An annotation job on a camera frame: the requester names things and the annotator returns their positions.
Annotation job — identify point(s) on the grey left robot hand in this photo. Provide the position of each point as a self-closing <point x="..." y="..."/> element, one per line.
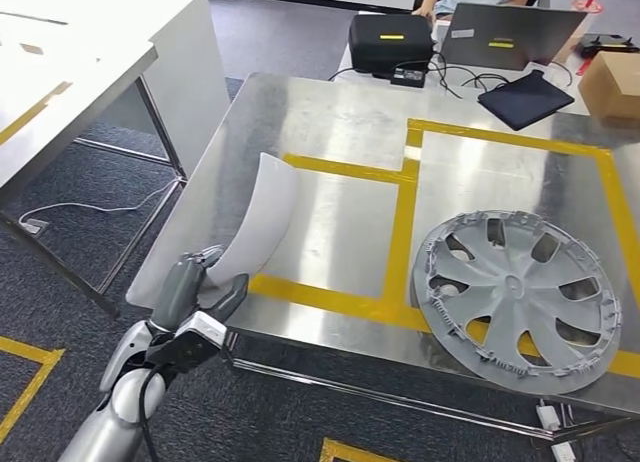
<point x="177" y="293"/>

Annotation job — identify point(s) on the white curved plastic part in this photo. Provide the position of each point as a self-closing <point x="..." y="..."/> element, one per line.
<point x="265" y="214"/>

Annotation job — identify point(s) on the steel workbench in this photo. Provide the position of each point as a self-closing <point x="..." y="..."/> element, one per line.
<point x="350" y="114"/>

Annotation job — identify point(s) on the yellow tape on workbench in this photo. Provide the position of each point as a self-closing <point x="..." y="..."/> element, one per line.
<point x="400" y="234"/>

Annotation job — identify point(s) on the white power strip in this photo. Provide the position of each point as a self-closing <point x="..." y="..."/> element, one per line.
<point x="34" y="227"/>

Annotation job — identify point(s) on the black power adapter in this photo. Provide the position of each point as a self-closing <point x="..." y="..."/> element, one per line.
<point x="407" y="78"/>

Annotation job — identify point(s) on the black carrying case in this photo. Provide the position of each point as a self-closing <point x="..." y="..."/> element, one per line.
<point x="390" y="45"/>

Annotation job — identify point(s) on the white desk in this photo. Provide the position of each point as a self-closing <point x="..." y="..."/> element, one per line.
<point x="450" y="96"/>

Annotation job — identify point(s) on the grey wheel hubcap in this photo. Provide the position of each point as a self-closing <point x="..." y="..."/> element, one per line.
<point x="515" y="287"/>

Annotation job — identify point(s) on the dark blue tablet sleeve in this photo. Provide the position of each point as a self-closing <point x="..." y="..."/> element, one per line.
<point x="525" y="101"/>

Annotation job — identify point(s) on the white charger plug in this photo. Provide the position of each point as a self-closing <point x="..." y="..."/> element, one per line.
<point x="564" y="452"/>
<point x="549" y="417"/>

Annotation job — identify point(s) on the dark grey laptop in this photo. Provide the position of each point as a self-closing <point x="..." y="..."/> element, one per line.
<point x="510" y="35"/>

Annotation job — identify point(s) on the brown cardboard box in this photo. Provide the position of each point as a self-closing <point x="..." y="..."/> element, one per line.
<point x="612" y="84"/>

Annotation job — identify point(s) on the black flat device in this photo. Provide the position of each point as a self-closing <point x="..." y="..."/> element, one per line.
<point x="607" y="46"/>

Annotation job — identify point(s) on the white table with metal frame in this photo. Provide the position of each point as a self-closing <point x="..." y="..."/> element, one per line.
<point x="75" y="48"/>

